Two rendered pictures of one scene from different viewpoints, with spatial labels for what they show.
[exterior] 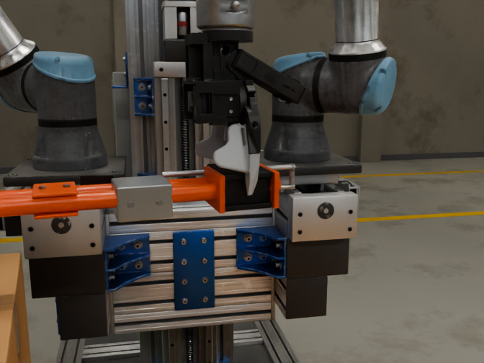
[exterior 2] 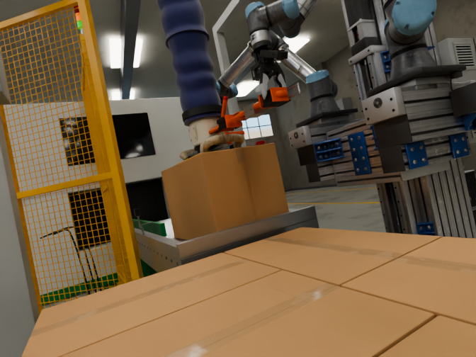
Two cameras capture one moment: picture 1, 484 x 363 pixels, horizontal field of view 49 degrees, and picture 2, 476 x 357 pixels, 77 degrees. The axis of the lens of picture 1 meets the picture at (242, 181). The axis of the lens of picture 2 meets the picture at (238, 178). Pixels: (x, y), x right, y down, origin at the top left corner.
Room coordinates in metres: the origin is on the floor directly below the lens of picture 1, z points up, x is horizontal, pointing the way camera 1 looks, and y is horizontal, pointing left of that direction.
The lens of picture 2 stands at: (0.31, -1.05, 0.80)
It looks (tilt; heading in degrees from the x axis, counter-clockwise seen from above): 1 degrees up; 79
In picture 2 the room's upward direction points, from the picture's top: 11 degrees counter-clockwise
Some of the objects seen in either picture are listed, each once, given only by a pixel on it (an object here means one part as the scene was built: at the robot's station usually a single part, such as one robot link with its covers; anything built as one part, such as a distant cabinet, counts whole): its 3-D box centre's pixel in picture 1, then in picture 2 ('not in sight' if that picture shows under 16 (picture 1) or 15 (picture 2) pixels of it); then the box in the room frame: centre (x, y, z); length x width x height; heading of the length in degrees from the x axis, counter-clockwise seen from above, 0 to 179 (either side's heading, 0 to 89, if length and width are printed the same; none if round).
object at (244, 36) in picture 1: (220, 79); (263, 62); (0.71, 0.03, 1.22); 0.09 x 0.08 x 0.12; 110
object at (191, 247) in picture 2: not in sight; (254, 229); (0.59, 0.25, 0.58); 0.70 x 0.03 x 0.06; 17
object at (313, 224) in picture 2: not in sight; (259, 252); (0.59, 0.25, 0.48); 0.70 x 0.03 x 0.15; 17
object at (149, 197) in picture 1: (141, 197); (254, 110); (0.67, 0.13, 1.07); 0.07 x 0.07 x 0.04; 20
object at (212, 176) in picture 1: (240, 186); (273, 98); (0.71, 0.00, 1.08); 0.08 x 0.07 x 0.05; 110
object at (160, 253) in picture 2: not in sight; (139, 243); (-0.06, 1.27, 0.50); 2.31 x 0.05 x 0.19; 107
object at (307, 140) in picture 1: (297, 135); (410, 64); (1.19, -0.13, 1.09); 0.15 x 0.15 x 0.10
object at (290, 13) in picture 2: not in sight; (283, 13); (0.81, -0.02, 1.38); 0.11 x 0.11 x 0.08; 58
